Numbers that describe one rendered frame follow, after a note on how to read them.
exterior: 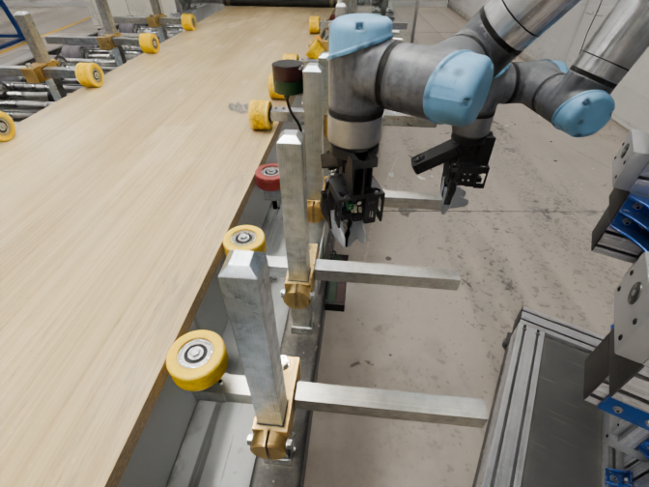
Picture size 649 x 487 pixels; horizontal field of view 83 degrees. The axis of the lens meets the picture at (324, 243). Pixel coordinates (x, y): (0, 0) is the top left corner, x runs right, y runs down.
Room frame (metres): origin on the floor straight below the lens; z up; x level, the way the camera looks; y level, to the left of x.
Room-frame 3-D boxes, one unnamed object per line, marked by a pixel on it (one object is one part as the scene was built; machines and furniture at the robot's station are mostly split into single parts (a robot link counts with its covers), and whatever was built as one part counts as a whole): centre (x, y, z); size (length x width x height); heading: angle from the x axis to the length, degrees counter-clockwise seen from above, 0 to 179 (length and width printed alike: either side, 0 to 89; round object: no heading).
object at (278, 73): (0.74, 0.07, 1.15); 0.06 x 0.06 x 0.02
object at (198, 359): (0.28, 0.18, 0.85); 0.08 x 0.08 x 0.11
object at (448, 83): (0.45, -0.13, 1.22); 0.11 x 0.11 x 0.08; 54
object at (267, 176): (0.78, 0.13, 0.85); 0.08 x 0.08 x 0.11
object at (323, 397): (0.26, -0.02, 0.81); 0.43 x 0.03 x 0.04; 84
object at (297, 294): (0.50, 0.04, 0.84); 0.13 x 0.06 x 0.05; 174
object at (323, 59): (0.98, 0.00, 0.88); 0.03 x 0.03 x 0.48; 84
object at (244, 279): (0.23, 0.07, 0.90); 0.03 x 0.03 x 0.48; 84
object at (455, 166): (0.74, -0.31, 0.96); 0.09 x 0.08 x 0.12; 84
